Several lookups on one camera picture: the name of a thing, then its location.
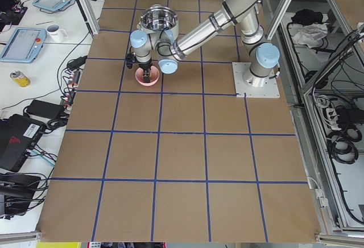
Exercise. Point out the white mug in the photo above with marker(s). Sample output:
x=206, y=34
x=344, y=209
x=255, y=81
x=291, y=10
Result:
x=57, y=33

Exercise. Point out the black power adapter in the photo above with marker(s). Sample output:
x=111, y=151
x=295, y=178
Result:
x=44, y=109

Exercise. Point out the pink bowl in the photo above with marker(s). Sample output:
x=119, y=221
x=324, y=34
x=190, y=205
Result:
x=154, y=76

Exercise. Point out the yellow drink can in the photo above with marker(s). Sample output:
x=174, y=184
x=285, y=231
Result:
x=21, y=79

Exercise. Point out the black computer box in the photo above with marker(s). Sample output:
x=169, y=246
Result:
x=19, y=134

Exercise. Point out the black and white cloth pile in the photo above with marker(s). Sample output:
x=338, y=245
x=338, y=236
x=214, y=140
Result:
x=313, y=29

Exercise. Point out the black laptop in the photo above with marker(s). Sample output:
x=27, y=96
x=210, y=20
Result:
x=17, y=192

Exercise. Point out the power strip with plugs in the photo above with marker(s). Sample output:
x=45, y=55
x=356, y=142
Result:
x=72, y=80

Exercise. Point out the pale green cooking pot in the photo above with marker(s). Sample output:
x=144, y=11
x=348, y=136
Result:
x=160, y=22

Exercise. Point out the aluminium frame post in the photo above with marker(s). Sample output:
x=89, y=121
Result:
x=88, y=16

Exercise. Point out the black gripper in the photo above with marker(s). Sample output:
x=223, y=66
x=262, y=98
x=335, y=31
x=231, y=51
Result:
x=145, y=66

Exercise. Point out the lower blue teach pendant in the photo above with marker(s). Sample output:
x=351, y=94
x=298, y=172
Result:
x=24, y=45

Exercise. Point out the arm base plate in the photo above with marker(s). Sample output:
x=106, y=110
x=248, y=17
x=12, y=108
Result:
x=249, y=86

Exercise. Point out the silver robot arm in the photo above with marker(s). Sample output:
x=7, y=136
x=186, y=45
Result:
x=264, y=56

